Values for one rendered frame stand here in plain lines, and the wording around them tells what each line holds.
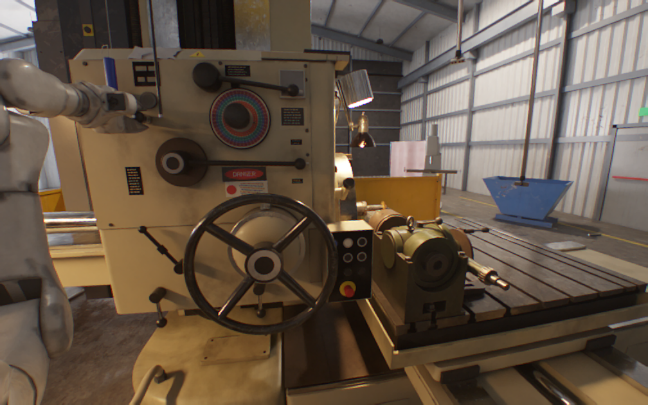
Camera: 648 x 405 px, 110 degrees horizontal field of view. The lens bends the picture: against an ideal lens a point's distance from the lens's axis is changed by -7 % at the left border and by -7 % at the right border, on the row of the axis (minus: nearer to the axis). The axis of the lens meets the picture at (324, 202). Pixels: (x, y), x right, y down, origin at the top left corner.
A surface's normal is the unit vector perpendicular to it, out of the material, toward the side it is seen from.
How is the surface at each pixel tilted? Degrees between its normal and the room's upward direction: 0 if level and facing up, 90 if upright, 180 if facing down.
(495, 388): 0
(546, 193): 90
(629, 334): 90
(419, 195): 90
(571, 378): 0
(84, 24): 90
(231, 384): 0
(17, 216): 77
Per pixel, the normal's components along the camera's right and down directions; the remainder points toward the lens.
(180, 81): 0.16, 0.19
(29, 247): 0.96, -0.14
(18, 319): 0.20, -0.94
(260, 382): -0.01, -0.98
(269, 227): 0.18, -0.32
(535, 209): -0.79, 0.13
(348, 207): 0.15, -0.04
